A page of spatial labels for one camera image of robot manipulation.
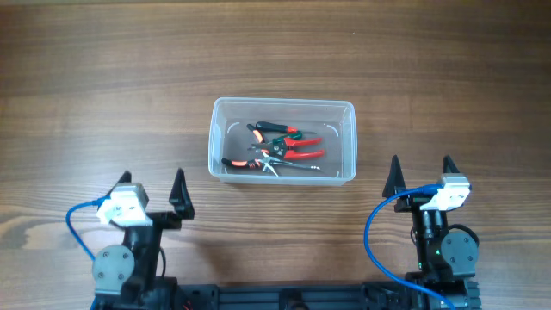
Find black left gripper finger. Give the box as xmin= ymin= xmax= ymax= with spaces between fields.
xmin=105 ymin=170 xmax=132 ymax=197
xmin=169 ymin=168 xmax=195 ymax=220

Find clear plastic container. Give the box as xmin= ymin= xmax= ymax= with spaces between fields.
xmin=208 ymin=97 xmax=357 ymax=186

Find orange black pliers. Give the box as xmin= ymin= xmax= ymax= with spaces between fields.
xmin=220 ymin=123 xmax=322 ymax=177

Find black red screwdriver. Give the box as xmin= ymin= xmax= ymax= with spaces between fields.
xmin=255 ymin=121 xmax=315 ymax=134

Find red handled cutters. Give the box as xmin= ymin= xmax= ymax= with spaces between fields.
xmin=250 ymin=138 xmax=325 ymax=160

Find green handled screwdriver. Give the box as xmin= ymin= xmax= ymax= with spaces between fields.
xmin=267 ymin=132 xmax=303 ymax=144

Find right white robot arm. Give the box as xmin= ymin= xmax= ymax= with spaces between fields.
xmin=383 ymin=156 xmax=481 ymax=309

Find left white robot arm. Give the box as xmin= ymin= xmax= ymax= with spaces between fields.
xmin=92 ymin=169 xmax=195 ymax=309

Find right blue cable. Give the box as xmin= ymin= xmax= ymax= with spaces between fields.
xmin=363 ymin=183 xmax=456 ymax=310

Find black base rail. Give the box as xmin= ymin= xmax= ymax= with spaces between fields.
xmin=181 ymin=282 xmax=481 ymax=310

